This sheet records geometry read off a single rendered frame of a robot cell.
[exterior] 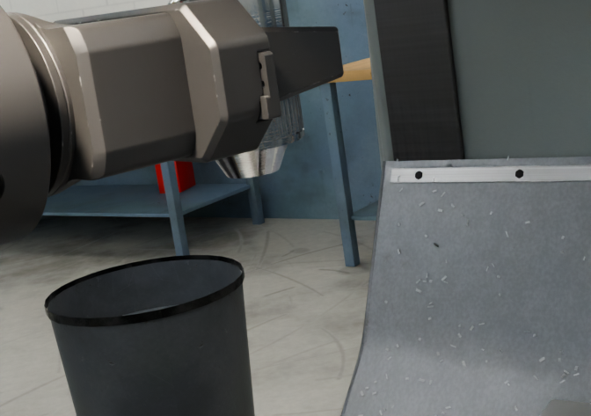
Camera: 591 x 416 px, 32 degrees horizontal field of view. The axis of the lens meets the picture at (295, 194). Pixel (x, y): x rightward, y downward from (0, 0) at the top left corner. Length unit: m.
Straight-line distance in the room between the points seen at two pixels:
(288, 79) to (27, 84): 0.11
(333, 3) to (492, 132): 4.61
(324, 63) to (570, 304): 0.37
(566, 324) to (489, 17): 0.23
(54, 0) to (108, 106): 6.38
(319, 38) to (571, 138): 0.38
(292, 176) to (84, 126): 5.37
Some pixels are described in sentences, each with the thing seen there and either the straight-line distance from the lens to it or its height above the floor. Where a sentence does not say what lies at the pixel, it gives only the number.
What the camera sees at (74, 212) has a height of 0.23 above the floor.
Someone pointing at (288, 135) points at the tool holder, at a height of 1.21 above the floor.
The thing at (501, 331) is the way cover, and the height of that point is 1.01.
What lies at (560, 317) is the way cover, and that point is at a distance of 0.74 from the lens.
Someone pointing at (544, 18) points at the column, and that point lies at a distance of 0.76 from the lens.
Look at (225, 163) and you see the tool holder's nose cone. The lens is 0.42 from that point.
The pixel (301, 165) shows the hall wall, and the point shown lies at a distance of 5.65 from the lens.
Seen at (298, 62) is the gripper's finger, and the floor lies 1.24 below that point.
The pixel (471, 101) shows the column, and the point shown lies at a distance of 0.79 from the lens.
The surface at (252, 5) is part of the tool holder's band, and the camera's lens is 0.40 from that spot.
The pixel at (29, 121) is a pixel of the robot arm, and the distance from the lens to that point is 0.32.
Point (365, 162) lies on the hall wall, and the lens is 5.42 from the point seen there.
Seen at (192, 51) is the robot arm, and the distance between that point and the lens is 0.35.
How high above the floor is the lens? 1.27
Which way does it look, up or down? 11 degrees down
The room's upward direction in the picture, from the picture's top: 8 degrees counter-clockwise
